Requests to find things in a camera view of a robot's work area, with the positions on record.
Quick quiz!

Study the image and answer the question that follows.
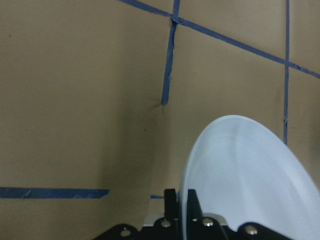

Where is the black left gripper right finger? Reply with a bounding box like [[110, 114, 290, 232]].
[[187, 189, 203, 222]]

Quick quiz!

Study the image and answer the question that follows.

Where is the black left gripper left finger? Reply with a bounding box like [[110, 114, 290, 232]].
[[164, 188, 178, 220]]

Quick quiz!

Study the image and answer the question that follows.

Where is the light blue plate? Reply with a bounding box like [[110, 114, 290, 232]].
[[179, 115, 320, 240]]

